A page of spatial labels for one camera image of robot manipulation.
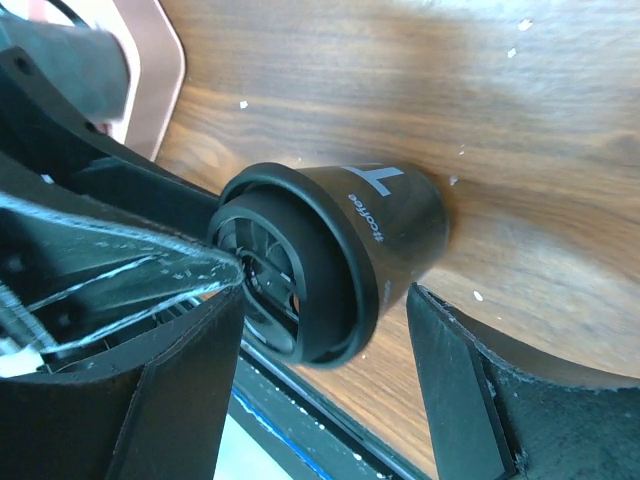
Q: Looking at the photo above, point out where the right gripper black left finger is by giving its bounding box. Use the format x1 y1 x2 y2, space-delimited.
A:
1 288 243 479

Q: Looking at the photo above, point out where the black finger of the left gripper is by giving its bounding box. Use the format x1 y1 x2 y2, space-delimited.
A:
1 47 219 235
1 193 244 350

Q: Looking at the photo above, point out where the salmon pink plastic tray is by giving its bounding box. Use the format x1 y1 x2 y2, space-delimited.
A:
24 0 187 162

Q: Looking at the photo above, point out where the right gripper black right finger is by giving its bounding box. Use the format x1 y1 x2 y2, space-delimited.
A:
406 284 639 479

